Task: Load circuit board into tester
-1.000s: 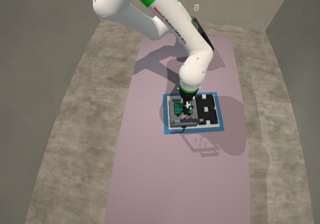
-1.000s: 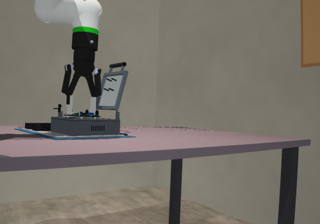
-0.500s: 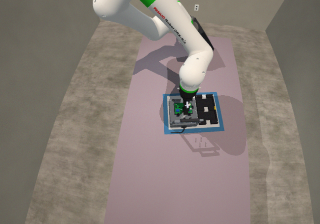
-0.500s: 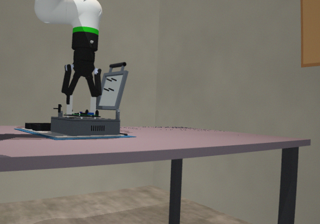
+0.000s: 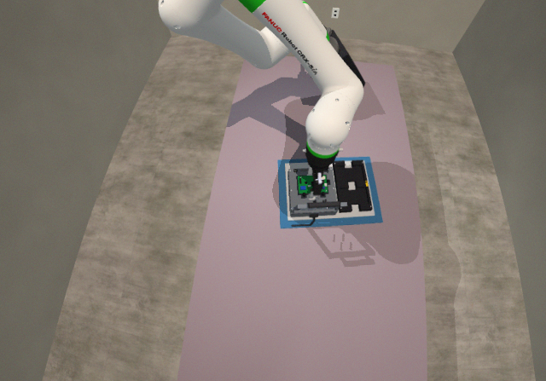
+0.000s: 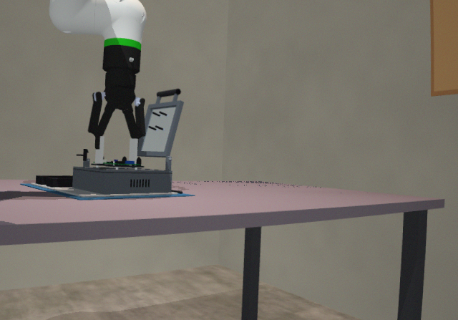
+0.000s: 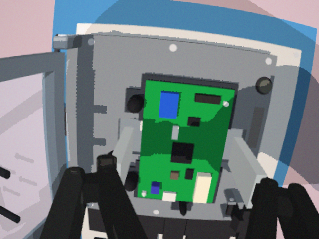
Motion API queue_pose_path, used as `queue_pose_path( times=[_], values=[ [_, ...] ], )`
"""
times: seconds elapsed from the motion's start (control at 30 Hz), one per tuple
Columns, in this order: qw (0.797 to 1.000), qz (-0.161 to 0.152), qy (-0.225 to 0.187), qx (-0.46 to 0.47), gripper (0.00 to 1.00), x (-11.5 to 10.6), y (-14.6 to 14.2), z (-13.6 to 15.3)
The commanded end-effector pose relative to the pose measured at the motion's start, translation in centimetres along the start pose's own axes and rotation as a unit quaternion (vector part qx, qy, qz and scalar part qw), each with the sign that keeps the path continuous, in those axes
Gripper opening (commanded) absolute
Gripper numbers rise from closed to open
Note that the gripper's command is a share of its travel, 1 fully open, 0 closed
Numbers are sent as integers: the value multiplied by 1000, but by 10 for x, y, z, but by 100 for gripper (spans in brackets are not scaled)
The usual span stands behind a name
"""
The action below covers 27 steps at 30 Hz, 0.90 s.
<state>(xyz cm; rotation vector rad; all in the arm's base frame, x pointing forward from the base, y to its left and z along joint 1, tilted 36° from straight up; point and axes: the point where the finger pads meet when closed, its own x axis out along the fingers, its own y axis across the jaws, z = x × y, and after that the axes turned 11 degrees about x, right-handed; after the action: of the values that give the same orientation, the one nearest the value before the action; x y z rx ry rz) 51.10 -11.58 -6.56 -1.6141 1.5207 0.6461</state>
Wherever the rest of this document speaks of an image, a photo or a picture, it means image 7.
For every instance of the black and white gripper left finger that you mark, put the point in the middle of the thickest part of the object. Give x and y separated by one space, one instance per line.
105 187

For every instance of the green circuit board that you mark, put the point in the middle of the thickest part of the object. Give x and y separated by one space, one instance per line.
184 133

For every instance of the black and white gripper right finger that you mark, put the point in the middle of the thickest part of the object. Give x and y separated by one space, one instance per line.
292 206

